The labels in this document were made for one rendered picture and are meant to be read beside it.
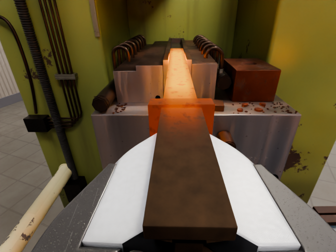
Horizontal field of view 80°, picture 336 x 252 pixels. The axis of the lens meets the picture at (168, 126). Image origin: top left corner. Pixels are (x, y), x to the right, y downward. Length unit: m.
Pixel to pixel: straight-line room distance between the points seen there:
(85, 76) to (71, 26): 0.12
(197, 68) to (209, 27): 0.49
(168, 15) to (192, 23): 0.10
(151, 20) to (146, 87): 0.49
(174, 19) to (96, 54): 0.40
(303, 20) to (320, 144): 0.37
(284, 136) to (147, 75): 0.28
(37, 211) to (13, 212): 1.04
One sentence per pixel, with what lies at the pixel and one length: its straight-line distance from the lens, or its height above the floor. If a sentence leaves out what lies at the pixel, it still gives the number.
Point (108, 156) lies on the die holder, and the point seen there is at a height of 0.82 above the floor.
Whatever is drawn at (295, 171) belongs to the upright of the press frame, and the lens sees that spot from 0.81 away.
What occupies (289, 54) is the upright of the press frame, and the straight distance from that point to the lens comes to 0.61.
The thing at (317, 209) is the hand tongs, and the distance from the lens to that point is 0.60.
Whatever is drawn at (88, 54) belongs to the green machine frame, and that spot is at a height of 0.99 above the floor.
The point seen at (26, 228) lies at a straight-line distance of 0.63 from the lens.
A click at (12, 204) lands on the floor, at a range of 1.75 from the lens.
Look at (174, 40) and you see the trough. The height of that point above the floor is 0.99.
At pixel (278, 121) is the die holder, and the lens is 0.41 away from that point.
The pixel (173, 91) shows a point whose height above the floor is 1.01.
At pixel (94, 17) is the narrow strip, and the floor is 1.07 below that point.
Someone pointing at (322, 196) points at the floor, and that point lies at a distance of 1.75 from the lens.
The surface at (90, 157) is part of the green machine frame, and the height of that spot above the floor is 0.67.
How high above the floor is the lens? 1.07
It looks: 29 degrees down
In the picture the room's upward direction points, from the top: 1 degrees counter-clockwise
